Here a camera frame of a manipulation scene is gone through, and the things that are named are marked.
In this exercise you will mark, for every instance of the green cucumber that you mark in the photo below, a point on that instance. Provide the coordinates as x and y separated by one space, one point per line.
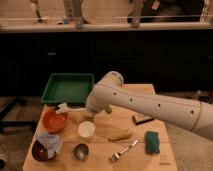
108 109

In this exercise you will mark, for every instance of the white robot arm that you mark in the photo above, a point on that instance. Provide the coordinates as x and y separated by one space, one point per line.
192 115

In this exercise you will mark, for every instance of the green sponge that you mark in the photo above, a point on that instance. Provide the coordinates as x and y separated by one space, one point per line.
152 143

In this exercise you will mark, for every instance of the green plastic tray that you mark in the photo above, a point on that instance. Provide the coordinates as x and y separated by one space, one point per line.
72 88

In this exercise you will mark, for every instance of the silver fork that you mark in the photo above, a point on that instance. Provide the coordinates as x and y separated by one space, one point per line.
116 156

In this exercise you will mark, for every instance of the white cup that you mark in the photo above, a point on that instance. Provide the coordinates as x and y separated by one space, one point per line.
86 129

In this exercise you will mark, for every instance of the black office chair base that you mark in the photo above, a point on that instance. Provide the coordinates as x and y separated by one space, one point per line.
7 120

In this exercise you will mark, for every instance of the small metal cup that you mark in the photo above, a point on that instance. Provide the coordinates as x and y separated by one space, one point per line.
81 152

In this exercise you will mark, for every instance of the dark purple bowl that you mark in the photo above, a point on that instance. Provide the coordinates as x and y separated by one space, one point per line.
39 152

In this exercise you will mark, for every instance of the wooden block brush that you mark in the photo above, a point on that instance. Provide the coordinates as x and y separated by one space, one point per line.
141 119

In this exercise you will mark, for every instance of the red bowl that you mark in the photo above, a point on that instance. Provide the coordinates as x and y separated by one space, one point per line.
53 122

